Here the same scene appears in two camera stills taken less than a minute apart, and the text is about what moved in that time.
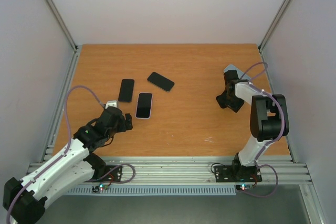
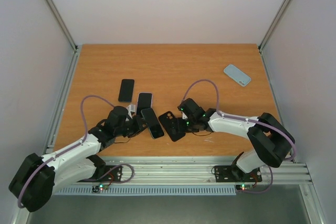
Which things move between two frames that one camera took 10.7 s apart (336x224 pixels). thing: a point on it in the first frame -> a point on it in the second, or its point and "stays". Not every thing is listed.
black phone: (126, 90) stays
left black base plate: (114, 176) stays
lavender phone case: (144, 105) stays
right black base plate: (234, 173) stays
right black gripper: (228, 99) -> (184, 125)
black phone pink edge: (144, 105) stays
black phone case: (225, 99) -> (175, 127)
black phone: (161, 81) -> (154, 124)
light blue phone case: (239, 72) stays
